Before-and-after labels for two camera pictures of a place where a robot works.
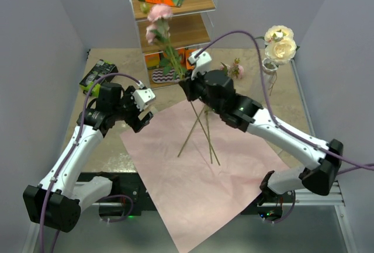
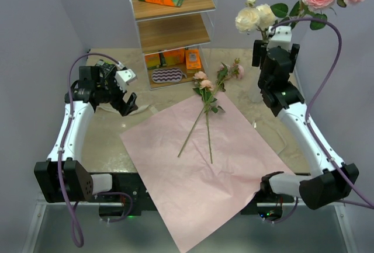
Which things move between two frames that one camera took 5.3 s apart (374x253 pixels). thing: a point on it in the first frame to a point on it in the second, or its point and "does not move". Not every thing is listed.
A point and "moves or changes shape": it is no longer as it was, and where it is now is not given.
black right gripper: (189, 84) to (259, 53)
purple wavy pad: (158, 76) does not move
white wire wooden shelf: (173, 15) does not move
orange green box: (152, 61) does not move
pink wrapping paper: (203, 171) does not move
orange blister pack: (188, 65) does not move
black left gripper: (135, 122) to (124, 108)
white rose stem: (280, 47) moves or changes shape
